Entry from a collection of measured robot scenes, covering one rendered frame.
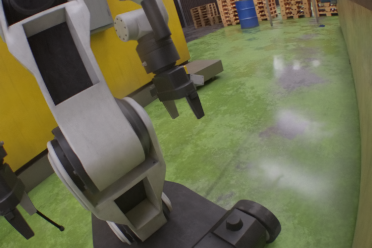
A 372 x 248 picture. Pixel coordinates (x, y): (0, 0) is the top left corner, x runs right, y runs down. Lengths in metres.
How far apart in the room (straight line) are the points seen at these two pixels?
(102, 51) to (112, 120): 1.73
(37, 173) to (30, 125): 0.41
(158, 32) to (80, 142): 0.27
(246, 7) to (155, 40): 5.96
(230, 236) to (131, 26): 0.60
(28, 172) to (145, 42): 1.64
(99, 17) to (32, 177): 1.46
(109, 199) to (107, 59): 1.76
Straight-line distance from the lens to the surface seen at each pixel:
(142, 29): 0.47
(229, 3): 8.46
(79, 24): 0.38
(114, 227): 0.64
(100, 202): 0.42
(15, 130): 1.84
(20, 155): 1.88
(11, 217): 0.41
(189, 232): 0.73
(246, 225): 0.65
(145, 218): 0.59
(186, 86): 0.45
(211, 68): 2.33
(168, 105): 0.55
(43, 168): 1.94
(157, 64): 0.46
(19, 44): 0.37
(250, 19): 6.39
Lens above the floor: 0.77
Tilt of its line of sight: 24 degrees down
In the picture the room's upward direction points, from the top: 18 degrees counter-clockwise
